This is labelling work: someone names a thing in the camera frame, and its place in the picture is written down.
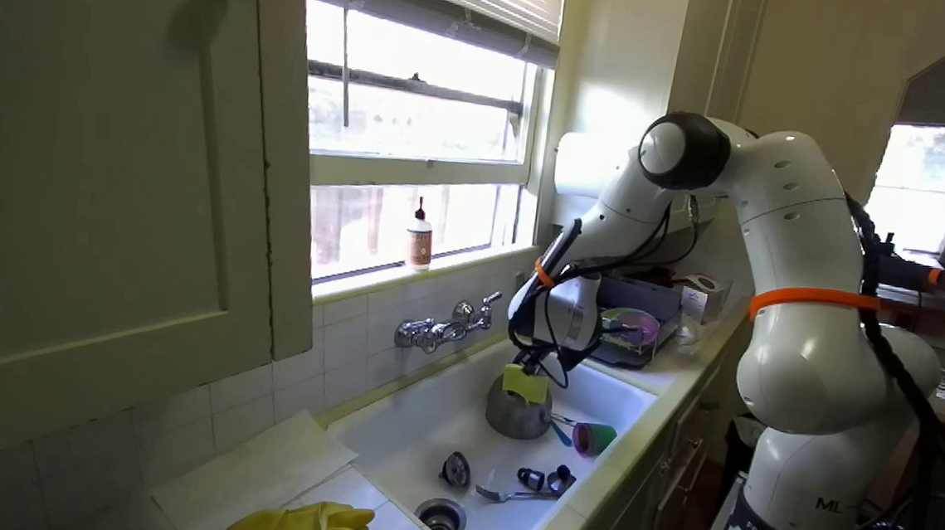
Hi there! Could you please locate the yellow sponge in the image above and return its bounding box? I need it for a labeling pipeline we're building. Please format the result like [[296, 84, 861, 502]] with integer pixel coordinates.
[[500, 362, 553, 406]]

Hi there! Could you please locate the grey metal kettle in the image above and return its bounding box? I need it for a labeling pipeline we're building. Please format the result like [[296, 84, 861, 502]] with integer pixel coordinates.
[[483, 372, 556, 444]]

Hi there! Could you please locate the purple and green bowl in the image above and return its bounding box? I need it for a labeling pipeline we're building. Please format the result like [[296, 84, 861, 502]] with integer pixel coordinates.
[[599, 306, 663, 349]]

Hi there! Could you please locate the purple and green cup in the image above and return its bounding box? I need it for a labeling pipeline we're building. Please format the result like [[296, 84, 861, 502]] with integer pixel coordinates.
[[570, 421, 619, 460]]

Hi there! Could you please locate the white sink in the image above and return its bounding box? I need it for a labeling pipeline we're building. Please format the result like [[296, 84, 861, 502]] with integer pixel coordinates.
[[319, 332, 663, 530]]

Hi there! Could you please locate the dark dish rack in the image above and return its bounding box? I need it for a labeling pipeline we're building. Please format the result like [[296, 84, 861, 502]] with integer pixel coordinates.
[[584, 272, 686, 373]]

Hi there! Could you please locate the metal drain strainer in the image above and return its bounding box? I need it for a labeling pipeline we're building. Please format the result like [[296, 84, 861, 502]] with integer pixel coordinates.
[[438, 450, 474, 491]]

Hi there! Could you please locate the metal spoon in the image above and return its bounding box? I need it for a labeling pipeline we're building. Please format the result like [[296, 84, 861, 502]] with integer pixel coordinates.
[[474, 484, 563, 508]]

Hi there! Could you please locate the clear glass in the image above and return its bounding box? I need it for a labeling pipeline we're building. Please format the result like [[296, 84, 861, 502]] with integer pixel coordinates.
[[673, 313, 704, 350]]

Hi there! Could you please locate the soap bottle with black pump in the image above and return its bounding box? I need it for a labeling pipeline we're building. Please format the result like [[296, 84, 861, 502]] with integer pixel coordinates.
[[404, 195, 437, 274]]

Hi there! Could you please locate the counter drawer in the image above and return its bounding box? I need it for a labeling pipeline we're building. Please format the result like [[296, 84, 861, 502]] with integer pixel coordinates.
[[665, 379, 723, 483]]

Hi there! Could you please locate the white box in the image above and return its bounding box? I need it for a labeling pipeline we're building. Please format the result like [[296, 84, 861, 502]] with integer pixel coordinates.
[[671, 272, 731, 326]]

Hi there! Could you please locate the metal sink drain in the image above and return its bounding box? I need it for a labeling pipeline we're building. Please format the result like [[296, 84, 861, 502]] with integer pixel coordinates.
[[412, 495, 470, 530]]

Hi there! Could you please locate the paper towel roll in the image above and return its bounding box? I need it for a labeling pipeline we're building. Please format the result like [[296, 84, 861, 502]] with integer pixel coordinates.
[[551, 129, 634, 202]]

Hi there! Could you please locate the window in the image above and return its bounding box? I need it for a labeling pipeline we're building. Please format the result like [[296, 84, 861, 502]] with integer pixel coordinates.
[[861, 119, 945, 259], [285, 0, 566, 301]]

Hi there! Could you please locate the white cloth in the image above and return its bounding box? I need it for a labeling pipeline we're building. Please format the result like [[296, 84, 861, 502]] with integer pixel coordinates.
[[147, 398, 363, 530]]

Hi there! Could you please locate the cream cabinet door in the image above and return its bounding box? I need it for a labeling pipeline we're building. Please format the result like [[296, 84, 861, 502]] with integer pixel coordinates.
[[0, 0, 339, 499]]

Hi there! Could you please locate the chrome wall tap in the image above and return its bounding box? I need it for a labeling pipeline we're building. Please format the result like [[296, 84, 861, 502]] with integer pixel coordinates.
[[392, 284, 504, 360]]

